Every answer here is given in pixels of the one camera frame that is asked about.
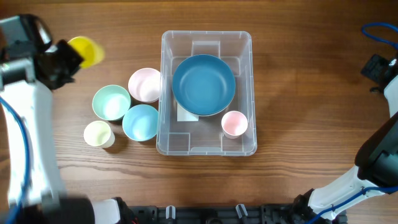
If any yellow plastic cup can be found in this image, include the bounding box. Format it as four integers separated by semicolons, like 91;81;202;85
68;36;105;68

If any dark blue bowl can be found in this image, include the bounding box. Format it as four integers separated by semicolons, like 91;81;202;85
172;54;236;116

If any pink plastic cup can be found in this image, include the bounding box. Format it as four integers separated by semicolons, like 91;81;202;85
221;111;248;139

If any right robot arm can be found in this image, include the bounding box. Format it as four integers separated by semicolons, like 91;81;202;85
289;54;397;223

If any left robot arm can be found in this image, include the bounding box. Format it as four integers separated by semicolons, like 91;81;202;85
1;14;137;223

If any white label in container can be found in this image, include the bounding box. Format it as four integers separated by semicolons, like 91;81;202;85
177;104;199;122

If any clear plastic storage container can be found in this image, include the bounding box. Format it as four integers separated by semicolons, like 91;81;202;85
157;30;257;156

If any mint green small bowl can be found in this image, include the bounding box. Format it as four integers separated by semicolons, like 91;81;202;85
92;85;131;121

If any cream plastic cup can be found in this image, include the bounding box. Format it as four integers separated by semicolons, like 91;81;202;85
83;121;115;149

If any pale pink small bowl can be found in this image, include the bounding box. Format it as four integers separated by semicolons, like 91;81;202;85
128;68;160;103

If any light blue small bowl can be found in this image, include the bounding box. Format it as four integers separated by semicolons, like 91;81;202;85
122;104;159;141

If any right blue cable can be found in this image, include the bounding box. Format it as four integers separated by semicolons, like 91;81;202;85
361;22;398;50

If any blue cable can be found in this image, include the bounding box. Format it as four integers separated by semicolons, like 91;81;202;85
0;96;32;224
361;22;398;50

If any left blue cable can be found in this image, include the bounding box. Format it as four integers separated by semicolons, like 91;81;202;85
0;96;32;224

